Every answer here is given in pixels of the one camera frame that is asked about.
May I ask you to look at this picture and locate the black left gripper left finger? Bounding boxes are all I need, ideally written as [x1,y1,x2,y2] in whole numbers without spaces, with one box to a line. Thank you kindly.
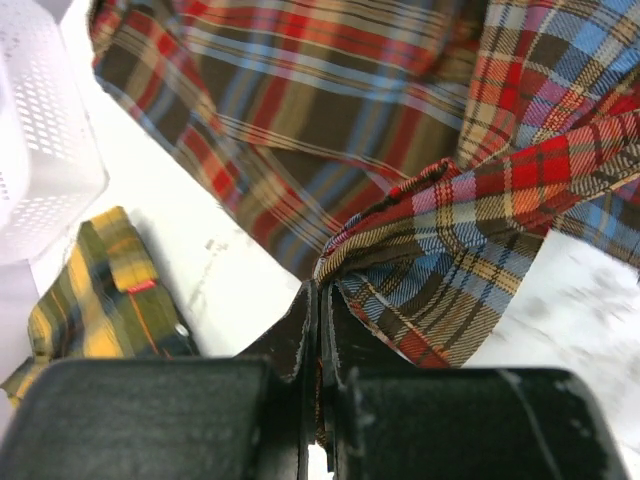
[1,283,318,479]

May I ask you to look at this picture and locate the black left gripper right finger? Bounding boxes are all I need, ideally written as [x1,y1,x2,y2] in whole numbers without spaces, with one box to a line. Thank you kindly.
[319,287,629,479]

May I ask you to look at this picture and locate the white plastic basket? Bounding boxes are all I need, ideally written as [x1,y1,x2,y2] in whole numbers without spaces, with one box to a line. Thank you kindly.
[1,1,108,264]

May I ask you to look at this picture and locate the red brown plaid shirt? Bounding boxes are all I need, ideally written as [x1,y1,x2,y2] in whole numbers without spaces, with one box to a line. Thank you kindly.
[88,1,639,368]

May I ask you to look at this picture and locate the folded yellow plaid shirt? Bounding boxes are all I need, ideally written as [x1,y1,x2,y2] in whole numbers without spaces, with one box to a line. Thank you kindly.
[1,206,198,407]

